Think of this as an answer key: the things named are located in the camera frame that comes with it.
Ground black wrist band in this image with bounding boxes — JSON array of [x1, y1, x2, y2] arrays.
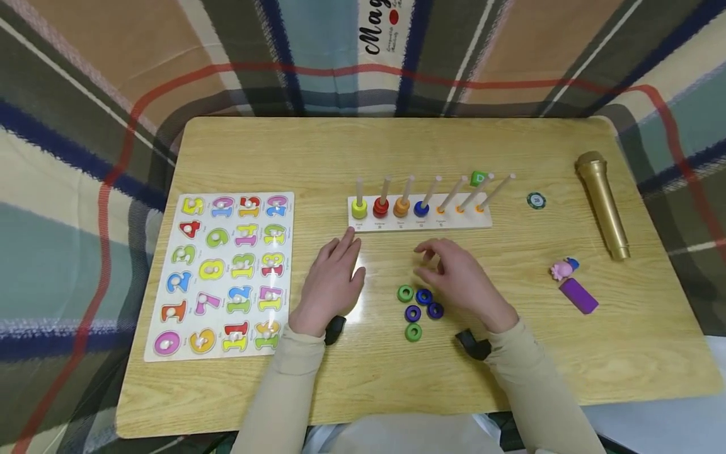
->
[[454, 329, 493, 361], [324, 315, 347, 346]]

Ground set of coloured number pieces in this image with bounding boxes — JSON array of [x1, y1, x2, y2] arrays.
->
[[154, 195, 290, 356]]

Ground wooden peg stacking board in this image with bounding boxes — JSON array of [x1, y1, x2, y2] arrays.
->
[[347, 173, 517, 233]]

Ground person's body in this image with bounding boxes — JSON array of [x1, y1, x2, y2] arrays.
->
[[303, 412, 509, 454]]

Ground person's left forearm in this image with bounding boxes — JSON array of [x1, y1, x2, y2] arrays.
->
[[229, 325, 328, 454]]

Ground person's right hand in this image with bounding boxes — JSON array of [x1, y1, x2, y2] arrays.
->
[[413, 238, 521, 334]]

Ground gold microphone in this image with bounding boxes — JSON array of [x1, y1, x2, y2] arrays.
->
[[575, 151, 631, 261]]

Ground person's left hand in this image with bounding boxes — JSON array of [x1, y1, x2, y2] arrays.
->
[[288, 226, 367, 339]]

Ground pink pig figure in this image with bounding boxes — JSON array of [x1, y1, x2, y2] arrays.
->
[[550, 257, 580, 281]]

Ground white number puzzle board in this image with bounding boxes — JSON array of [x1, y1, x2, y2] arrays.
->
[[143, 192, 296, 363]]

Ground person's right forearm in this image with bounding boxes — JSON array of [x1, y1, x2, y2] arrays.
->
[[485, 317, 609, 454]]

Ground purple block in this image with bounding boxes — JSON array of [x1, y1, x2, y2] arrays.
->
[[559, 278, 600, 315]]

